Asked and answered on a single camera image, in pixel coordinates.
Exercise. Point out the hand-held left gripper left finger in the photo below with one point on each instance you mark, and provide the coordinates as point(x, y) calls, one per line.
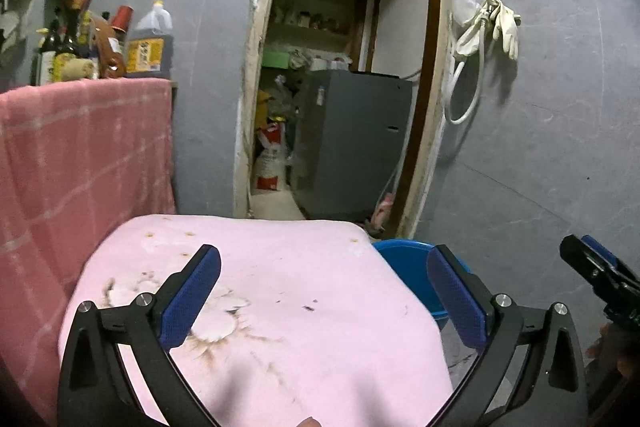
point(192, 292)

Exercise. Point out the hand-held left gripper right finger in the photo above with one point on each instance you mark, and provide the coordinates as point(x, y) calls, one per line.
point(457, 297)

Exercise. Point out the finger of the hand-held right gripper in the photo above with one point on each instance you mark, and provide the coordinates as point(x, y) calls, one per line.
point(600, 252)
point(582, 259)

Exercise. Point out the blue plastic bucket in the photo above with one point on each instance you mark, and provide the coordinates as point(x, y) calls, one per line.
point(405, 267)

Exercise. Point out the person's right hand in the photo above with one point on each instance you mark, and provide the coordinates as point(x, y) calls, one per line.
point(597, 342)

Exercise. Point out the person's left hand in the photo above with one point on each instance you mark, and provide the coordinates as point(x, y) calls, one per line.
point(307, 422)

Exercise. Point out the pink slipper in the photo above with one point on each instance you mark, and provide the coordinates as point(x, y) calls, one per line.
point(384, 209)

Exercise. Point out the pink floral cloth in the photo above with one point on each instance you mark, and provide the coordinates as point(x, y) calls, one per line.
point(310, 297)

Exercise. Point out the white red rice bag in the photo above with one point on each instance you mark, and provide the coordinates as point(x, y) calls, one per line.
point(270, 167)

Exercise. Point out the pink checked towel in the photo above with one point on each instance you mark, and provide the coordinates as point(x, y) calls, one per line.
point(75, 157)

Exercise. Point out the grey washing machine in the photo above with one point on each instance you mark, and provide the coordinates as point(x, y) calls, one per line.
point(350, 142)

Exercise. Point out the yellow bag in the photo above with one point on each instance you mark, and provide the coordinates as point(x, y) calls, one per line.
point(263, 107)

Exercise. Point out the cream rubber glove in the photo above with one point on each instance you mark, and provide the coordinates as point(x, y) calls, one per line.
point(507, 29)

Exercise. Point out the large cooking oil bottle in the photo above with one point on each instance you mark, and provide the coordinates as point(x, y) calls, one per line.
point(147, 52)

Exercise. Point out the pale green box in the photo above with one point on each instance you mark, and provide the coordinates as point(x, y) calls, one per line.
point(276, 59)

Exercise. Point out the brown sauce packet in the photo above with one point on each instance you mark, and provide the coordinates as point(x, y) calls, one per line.
point(111, 57)

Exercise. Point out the dark sauce bottle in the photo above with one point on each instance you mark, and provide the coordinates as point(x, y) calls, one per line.
point(64, 49)
point(46, 57)
point(85, 34)

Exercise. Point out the clear hanging plastic bag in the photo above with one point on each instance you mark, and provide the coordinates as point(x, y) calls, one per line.
point(465, 4)

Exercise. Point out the red cup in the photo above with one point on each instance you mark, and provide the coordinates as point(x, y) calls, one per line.
point(121, 18)

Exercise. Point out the wooden storage shelf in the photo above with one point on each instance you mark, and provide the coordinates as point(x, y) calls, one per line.
point(320, 32)

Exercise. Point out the wooden door frame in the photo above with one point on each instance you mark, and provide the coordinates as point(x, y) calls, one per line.
point(435, 82)

